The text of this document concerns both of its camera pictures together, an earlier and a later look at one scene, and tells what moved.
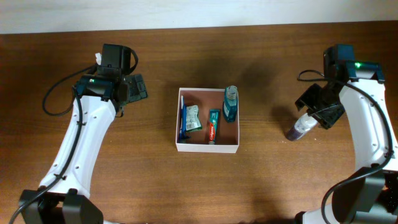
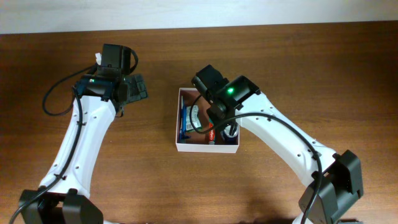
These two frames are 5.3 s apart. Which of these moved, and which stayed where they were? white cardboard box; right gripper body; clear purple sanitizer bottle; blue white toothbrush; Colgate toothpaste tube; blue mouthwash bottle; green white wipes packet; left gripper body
Moved: clear purple sanitizer bottle; right gripper body; blue mouthwash bottle
Stayed: white cardboard box; left gripper body; blue white toothbrush; Colgate toothpaste tube; green white wipes packet
